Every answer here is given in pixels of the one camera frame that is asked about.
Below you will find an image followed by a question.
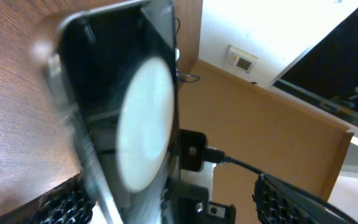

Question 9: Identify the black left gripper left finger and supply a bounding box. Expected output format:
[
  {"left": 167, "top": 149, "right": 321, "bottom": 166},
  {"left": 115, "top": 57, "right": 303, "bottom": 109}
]
[{"left": 0, "top": 172, "right": 96, "bottom": 224}]

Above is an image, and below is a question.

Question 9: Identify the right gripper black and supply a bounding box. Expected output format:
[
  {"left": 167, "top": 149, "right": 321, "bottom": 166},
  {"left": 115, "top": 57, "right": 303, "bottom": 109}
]
[{"left": 163, "top": 129, "right": 236, "bottom": 224}]

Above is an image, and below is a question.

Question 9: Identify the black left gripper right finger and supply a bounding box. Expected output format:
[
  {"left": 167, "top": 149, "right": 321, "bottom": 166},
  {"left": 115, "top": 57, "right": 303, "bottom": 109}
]
[{"left": 252, "top": 174, "right": 357, "bottom": 224}]

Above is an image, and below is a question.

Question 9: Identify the black charging cable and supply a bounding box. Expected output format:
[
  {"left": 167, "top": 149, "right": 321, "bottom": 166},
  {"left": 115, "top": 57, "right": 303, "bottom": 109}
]
[{"left": 174, "top": 17, "right": 201, "bottom": 84}]

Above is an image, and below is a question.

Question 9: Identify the black smartphone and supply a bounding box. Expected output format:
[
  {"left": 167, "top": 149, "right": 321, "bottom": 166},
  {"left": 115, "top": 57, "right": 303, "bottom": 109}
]
[{"left": 44, "top": 1, "right": 178, "bottom": 223}]

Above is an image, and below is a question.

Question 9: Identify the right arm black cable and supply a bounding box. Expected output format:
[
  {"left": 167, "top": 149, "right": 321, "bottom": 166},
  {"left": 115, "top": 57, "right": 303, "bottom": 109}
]
[{"left": 203, "top": 146, "right": 265, "bottom": 175}]

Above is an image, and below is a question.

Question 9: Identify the dark wall monitor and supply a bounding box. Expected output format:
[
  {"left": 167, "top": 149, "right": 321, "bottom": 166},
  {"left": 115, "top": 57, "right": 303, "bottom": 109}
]
[{"left": 273, "top": 8, "right": 358, "bottom": 126}]

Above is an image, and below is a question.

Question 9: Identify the white wall thermostat panel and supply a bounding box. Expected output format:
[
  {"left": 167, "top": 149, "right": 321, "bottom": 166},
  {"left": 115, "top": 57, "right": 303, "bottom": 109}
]
[{"left": 224, "top": 45, "right": 259, "bottom": 75}]

